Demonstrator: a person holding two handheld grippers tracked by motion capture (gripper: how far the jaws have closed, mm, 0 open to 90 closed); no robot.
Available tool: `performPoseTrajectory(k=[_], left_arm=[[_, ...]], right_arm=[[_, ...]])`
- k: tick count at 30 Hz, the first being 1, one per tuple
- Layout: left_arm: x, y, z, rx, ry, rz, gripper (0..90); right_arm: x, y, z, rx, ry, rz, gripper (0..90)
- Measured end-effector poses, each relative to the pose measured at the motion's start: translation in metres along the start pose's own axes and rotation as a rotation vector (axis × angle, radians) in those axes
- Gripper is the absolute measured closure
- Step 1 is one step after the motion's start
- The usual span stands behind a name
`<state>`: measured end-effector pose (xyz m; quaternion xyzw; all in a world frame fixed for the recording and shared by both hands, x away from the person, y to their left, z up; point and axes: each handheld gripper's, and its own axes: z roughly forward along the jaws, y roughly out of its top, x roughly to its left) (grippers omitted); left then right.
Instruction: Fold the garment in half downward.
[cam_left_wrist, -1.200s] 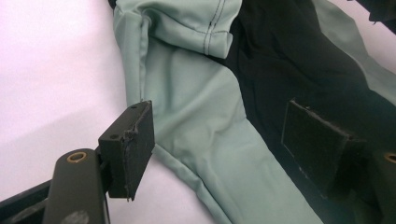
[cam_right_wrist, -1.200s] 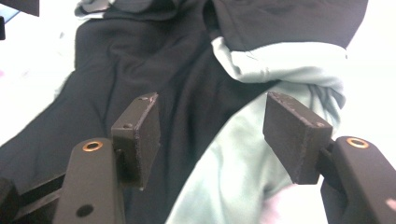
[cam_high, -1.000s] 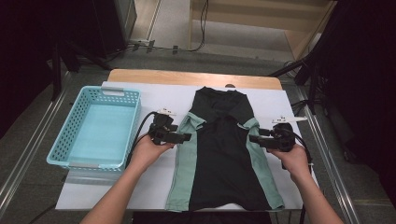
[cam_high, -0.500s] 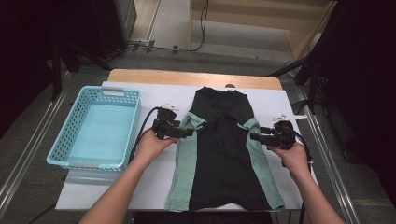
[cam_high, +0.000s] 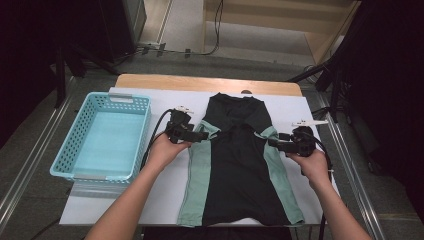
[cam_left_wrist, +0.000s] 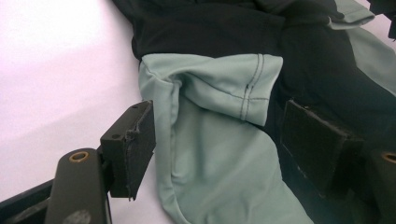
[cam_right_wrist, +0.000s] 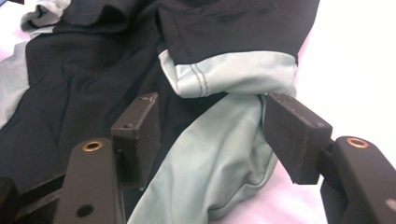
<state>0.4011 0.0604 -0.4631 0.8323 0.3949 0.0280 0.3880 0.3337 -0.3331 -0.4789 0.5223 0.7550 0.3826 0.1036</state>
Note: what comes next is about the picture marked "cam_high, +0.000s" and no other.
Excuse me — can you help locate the person's dark clothing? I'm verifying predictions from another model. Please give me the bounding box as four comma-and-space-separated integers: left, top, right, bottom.
141, 226, 293, 240

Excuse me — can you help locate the light blue plastic basket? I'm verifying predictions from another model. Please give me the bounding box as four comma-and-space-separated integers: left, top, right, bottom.
49, 92, 153, 185

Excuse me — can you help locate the black and green t-shirt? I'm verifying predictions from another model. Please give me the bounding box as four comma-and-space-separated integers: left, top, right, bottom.
176, 92, 306, 228

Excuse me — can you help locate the wooden table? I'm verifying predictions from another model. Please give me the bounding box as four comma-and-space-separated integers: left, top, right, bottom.
114, 73, 303, 98

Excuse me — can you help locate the dark cabinet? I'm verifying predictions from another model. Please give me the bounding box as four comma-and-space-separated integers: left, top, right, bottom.
98, 0, 148, 64

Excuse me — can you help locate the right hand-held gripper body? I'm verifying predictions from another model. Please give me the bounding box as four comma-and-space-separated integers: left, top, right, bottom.
291, 119, 330, 158

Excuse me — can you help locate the right hand-held gripper cable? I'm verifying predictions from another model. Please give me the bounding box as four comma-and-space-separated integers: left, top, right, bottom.
309, 132, 335, 240

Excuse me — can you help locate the black floor cable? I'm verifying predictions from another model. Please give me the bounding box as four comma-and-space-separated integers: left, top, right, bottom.
184, 0, 225, 57

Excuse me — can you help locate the hand-held gripper cable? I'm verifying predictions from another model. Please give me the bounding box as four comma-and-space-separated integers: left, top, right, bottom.
309, 132, 335, 240
139, 109, 175, 171

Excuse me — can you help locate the left hand-held gripper cable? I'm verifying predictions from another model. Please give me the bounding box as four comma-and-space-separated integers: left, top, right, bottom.
139, 109, 175, 171

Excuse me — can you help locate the wooden shelf unit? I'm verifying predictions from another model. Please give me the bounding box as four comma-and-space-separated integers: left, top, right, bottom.
201, 0, 363, 66

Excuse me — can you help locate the person's left hand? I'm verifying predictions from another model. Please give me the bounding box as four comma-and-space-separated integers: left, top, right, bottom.
146, 131, 193, 173

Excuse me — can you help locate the dark curtain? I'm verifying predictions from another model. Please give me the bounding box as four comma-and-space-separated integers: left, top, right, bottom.
339, 0, 424, 221
0, 0, 104, 148

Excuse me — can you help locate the person's right hand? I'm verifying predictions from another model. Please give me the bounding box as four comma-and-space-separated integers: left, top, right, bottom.
287, 148, 331, 191

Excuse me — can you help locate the black metal stand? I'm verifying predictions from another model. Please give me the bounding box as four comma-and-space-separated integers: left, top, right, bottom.
288, 54, 351, 124
54, 39, 121, 109

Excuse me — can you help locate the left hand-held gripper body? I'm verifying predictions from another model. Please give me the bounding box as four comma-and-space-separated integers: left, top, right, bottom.
165, 105, 195, 145

